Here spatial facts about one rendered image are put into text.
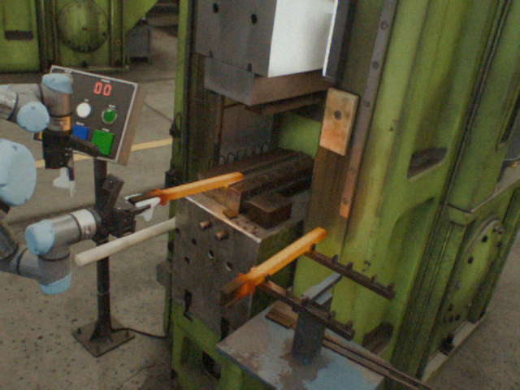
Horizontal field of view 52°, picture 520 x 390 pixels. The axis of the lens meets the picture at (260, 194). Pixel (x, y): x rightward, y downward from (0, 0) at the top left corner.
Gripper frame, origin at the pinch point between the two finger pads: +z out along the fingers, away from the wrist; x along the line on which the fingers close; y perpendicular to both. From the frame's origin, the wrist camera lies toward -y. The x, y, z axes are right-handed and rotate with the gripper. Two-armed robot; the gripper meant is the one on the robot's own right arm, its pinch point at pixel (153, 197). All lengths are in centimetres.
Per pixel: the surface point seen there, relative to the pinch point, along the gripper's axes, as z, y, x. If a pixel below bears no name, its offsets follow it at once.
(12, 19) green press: 172, 34, -459
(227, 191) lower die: 27.4, 4.5, 2.0
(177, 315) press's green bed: 24, 61, -13
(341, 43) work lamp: 36, -46, 28
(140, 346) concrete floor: 31, 101, -44
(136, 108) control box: 23.6, -10.5, -41.8
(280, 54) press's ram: 30, -41, 13
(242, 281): -3.2, 5.5, 38.5
